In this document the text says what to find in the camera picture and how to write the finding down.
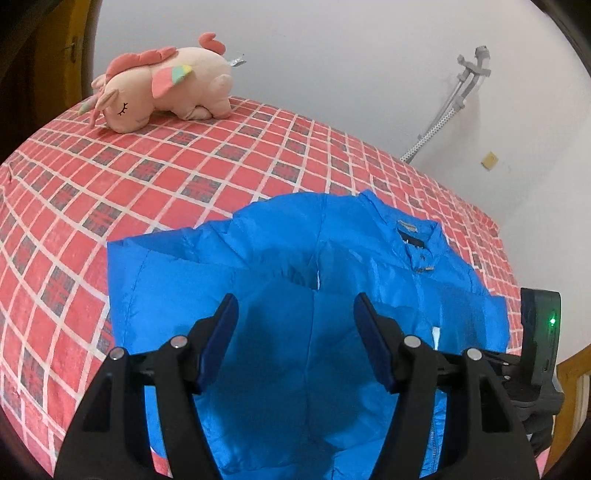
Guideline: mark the wooden bed frame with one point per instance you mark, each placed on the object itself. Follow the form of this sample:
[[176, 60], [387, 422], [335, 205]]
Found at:
[[572, 392]]

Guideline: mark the wooden wardrobe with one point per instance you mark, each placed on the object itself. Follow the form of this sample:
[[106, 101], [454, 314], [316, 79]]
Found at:
[[69, 50]]

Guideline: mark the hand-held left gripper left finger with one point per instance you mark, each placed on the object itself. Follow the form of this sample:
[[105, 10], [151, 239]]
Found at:
[[220, 342]]

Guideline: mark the bed with red checked sheet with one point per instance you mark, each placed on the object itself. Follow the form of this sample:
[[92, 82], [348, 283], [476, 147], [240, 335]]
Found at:
[[184, 161]]

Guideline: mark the yellow wall outlet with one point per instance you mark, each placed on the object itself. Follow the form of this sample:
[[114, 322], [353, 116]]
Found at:
[[489, 160]]

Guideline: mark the blue puffer jacket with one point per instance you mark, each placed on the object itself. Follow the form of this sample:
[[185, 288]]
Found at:
[[277, 258]]

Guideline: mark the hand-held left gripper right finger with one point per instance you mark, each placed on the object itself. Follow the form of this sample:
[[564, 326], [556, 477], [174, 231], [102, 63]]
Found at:
[[373, 342]]

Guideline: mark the pink plush unicorn toy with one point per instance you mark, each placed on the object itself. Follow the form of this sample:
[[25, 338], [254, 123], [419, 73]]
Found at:
[[184, 87]]

